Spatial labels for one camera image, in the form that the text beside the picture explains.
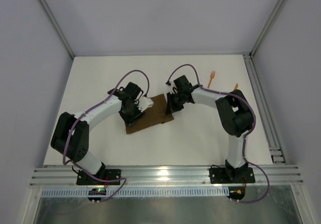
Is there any brown cloth napkin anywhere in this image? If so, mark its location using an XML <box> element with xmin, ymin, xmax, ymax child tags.
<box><xmin>125</xmin><ymin>94</ymin><xmax>174</xmax><ymax>135</ymax></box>

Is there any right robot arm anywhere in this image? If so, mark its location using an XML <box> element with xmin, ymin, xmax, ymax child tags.
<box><xmin>166</xmin><ymin>75</ymin><xmax>255</xmax><ymax>184</ymax></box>

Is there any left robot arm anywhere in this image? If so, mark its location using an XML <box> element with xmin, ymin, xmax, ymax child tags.
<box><xmin>50</xmin><ymin>82</ymin><xmax>153</xmax><ymax>180</ymax></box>

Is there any orange plastic fork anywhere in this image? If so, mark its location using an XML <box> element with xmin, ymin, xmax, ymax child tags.
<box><xmin>207</xmin><ymin>70</ymin><xmax>216</xmax><ymax>88</ymax></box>

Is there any left controller board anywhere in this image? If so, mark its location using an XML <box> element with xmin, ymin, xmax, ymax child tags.
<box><xmin>87</xmin><ymin>188</ymin><xmax>107</xmax><ymax>204</ymax></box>

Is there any controller board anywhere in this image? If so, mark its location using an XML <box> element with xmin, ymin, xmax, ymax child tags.
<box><xmin>87</xmin><ymin>188</ymin><xmax>107</xmax><ymax>204</ymax></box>
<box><xmin>227</xmin><ymin>188</ymin><xmax>246</xmax><ymax>203</ymax></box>

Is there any right controller board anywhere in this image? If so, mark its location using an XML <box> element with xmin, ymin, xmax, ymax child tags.
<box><xmin>227</xmin><ymin>188</ymin><xmax>246</xmax><ymax>203</ymax></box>

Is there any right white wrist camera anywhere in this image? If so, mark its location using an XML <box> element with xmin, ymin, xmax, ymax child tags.
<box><xmin>166</xmin><ymin>81</ymin><xmax>178</xmax><ymax>94</ymax></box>

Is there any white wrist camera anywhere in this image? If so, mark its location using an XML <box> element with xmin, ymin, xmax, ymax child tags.
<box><xmin>138</xmin><ymin>96</ymin><xmax>154</xmax><ymax>111</ymax></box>
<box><xmin>166</xmin><ymin>81</ymin><xmax>178</xmax><ymax>94</ymax></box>

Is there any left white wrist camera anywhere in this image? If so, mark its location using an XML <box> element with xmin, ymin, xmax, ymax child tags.
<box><xmin>138</xmin><ymin>96</ymin><xmax>154</xmax><ymax>111</ymax></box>

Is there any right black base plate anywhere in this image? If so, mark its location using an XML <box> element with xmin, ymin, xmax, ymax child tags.
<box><xmin>209</xmin><ymin>164</ymin><xmax>256</xmax><ymax>184</ymax></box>

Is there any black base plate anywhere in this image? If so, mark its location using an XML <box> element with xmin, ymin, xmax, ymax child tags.
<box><xmin>76</xmin><ymin>169</ymin><xmax>121</xmax><ymax>186</ymax></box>
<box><xmin>209</xmin><ymin>164</ymin><xmax>256</xmax><ymax>184</ymax></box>

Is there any slotted cable duct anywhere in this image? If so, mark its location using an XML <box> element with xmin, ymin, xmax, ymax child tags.
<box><xmin>41</xmin><ymin>186</ymin><xmax>229</xmax><ymax>198</ymax></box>

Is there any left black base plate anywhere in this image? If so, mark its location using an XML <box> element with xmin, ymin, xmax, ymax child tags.
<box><xmin>76</xmin><ymin>169</ymin><xmax>121</xmax><ymax>186</ymax></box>

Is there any right side aluminium rail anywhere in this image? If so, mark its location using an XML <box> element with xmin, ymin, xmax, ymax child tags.
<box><xmin>243</xmin><ymin>53</ymin><xmax>287</xmax><ymax>165</ymax></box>

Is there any aluminium rail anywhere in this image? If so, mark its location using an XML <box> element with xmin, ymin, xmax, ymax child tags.
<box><xmin>30</xmin><ymin>164</ymin><xmax>303</xmax><ymax>187</ymax></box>
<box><xmin>243</xmin><ymin>53</ymin><xmax>287</xmax><ymax>165</ymax></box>

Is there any left aluminium frame post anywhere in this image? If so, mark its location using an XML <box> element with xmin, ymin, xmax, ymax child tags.
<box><xmin>37</xmin><ymin>0</ymin><xmax>75</xmax><ymax>60</ymax></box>

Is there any aluminium frame post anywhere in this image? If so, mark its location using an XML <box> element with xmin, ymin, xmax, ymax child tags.
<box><xmin>249</xmin><ymin>0</ymin><xmax>288</xmax><ymax>58</ymax></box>
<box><xmin>37</xmin><ymin>0</ymin><xmax>75</xmax><ymax>60</ymax></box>

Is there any front aluminium rail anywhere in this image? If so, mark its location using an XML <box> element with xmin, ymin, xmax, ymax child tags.
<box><xmin>30</xmin><ymin>164</ymin><xmax>303</xmax><ymax>187</ymax></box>

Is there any right aluminium frame post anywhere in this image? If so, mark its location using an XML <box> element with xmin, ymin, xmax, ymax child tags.
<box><xmin>249</xmin><ymin>0</ymin><xmax>288</xmax><ymax>58</ymax></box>

